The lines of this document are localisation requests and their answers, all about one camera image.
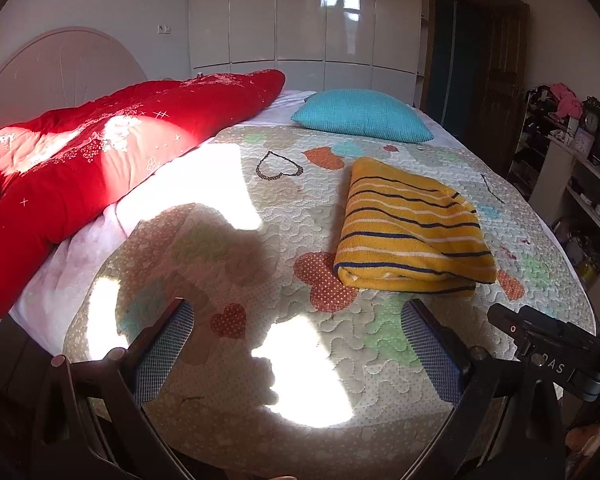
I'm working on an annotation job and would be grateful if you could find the pink cloth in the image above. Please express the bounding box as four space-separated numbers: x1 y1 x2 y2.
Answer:
549 82 584 119

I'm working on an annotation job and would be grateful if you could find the dark teal panel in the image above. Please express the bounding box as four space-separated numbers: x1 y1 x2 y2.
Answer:
424 0 482 133

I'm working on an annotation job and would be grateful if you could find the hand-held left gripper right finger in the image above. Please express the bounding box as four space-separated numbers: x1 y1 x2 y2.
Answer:
400 298 567 480

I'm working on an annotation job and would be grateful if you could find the white round headboard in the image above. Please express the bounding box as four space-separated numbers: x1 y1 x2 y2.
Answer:
0 26 149 134

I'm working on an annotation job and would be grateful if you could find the glossy white wardrobe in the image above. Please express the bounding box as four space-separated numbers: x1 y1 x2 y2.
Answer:
186 0 427 109

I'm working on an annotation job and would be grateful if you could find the person's right hand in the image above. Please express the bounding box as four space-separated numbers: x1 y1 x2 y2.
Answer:
564 416 600 463

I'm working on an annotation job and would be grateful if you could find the turquoise pillow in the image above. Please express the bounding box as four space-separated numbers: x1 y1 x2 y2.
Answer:
290 88 435 144

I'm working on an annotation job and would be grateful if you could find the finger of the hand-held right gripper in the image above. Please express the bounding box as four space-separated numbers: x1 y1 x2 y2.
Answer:
518 304 564 330
486 303 529 345

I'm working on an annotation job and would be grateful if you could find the heart print quilted bedspread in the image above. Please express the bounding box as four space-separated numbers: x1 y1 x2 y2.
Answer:
61 124 597 463

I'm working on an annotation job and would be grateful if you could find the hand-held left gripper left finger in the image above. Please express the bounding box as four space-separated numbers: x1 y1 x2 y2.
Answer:
29 298 197 480

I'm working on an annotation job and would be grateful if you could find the red embroidered quilt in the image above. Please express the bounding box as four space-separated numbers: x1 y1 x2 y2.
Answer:
0 68 286 319

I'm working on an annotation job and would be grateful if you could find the brown wooden door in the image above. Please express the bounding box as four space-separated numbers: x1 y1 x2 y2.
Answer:
471 4 532 173

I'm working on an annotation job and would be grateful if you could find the small pink alarm clock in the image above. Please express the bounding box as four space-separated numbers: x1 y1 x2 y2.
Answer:
574 127 597 154

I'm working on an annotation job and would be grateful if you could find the cluttered shelf unit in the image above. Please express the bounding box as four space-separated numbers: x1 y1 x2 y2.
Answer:
506 84 600 313

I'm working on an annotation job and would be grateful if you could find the yellow striped sweater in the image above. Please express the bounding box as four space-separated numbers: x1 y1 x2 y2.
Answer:
333 156 498 295

